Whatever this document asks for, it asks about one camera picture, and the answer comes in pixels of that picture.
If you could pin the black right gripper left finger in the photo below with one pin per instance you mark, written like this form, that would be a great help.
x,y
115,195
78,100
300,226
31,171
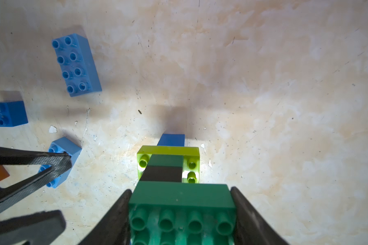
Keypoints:
x,y
114,228

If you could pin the black small lego brick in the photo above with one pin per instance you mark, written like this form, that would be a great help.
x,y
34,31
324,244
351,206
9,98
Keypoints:
x,y
162,174

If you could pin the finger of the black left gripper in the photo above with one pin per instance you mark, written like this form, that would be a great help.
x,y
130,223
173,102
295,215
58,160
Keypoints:
x,y
58,164
41,228

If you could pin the light blue long lego brick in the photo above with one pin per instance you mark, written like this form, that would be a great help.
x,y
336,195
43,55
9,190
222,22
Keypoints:
x,y
60,146

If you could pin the blue square lego brick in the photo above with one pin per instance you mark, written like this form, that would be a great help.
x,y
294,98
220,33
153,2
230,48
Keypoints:
x,y
12,114

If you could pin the small dark green lego brick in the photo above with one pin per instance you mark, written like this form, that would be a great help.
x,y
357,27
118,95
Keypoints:
x,y
172,213

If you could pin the lime green lego brick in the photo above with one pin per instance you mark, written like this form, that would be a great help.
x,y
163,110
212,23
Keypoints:
x,y
191,164

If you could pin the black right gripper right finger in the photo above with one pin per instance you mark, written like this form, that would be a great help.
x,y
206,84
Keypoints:
x,y
251,228

